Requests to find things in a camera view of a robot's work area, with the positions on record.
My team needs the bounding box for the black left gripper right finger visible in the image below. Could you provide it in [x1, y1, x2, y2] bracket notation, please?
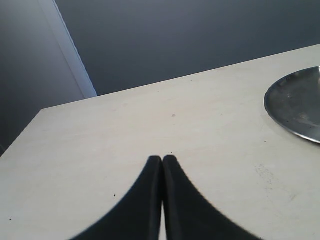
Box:
[162, 155, 258, 240]

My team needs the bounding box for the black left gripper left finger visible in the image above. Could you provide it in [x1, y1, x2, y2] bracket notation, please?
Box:
[74, 156, 163, 240]

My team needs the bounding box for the round steel plate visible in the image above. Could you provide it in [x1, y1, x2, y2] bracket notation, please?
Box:
[264, 66, 320, 144]

